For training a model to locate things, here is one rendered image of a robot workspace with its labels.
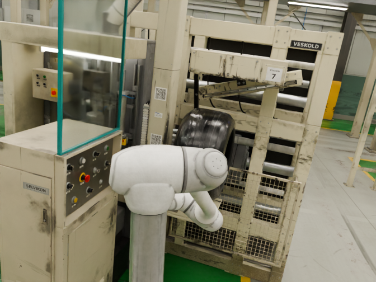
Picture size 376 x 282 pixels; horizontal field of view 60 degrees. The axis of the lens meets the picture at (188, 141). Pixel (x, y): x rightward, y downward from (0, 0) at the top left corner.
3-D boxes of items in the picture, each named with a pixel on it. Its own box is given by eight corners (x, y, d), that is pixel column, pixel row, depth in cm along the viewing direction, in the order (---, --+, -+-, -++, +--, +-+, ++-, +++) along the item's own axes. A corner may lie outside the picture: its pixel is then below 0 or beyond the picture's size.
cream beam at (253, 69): (188, 71, 213) (191, 48, 208) (198, 70, 236) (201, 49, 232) (283, 87, 198) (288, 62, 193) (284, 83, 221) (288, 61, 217)
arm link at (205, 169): (217, 154, 104) (174, 153, 101) (236, 139, 87) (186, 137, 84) (219, 196, 100) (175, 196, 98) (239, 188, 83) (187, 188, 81)
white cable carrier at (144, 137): (137, 175, 215) (143, 103, 201) (140, 172, 219) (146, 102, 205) (143, 176, 214) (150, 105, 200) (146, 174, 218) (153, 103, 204)
